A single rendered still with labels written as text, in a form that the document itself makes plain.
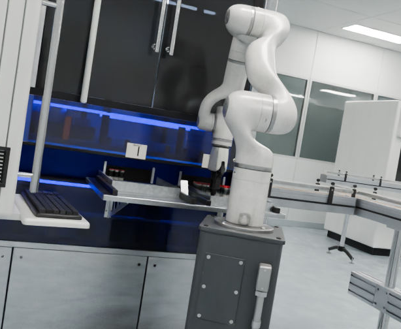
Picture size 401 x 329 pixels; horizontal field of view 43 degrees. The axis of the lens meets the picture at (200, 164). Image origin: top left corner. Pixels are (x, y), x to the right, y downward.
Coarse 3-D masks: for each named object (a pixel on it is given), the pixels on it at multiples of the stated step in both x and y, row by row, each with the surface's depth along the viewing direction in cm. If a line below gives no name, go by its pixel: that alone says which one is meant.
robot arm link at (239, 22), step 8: (232, 8) 175; (240, 8) 174; (248, 8) 174; (232, 16) 174; (240, 16) 173; (248, 16) 173; (232, 24) 175; (240, 24) 174; (248, 24) 174; (232, 32) 179; (240, 32) 177; (248, 32) 177; (232, 40) 196; (240, 40) 188; (248, 40) 189; (232, 48) 195; (240, 48) 193; (232, 56) 195; (240, 56) 194
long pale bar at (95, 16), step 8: (96, 0) 194; (96, 8) 194; (96, 16) 194; (96, 24) 195; (96, 32) 196; (88, 48) 195; (88, 56) 195; (88, 64) 195; (88, 72) 196; (88, 80) 196; (88, 88) 197
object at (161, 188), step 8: (104, 176) 200; (112, 184) 184; (120, 184) 185; (128, 184) 186; (136, 184) 187; (144, 184) 188; (152, 184) 223; (160, 184) 218; (168, 184) 206; (136, 192) 188; (144, 192) 189; (152, 192) 190; (160, 192) 191; (168, 192) 192; (176, 192) 193
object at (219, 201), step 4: (188, 188) 209; (192, 188) 205; (196, 192) 200; (200, 192) 195; (204, 196) 191; (208, 196) 187; (212, 196) 186; (216, 196) 186; (220, 196) 187; (212, 200) 186; (216, 200) 186; (220, 200) 187; (224, 200) 187; (228, 200) 188; (212, 204) 186; (216, 204) 186; (220, 204) 187; (224, 204) 188; (268, 204) 194; (272, 204) 194; (268, 208) 194
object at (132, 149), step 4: (128, 144) 211; (132, 144) 211; (136, 144) 212; (140, 144) 213; (128, 148) 211; (132, 148) 212; (136, 148) 212; (140, 148) 213; (144, 148) 213; (128, 152) 211; (132, 152) 212; (136, 152) 212; (140, 152) 213; (144, 152) 214; (128, 156) 211; (132, 156) 212; (136, 156) 213; (140, 156) 213; (144, 156) 214
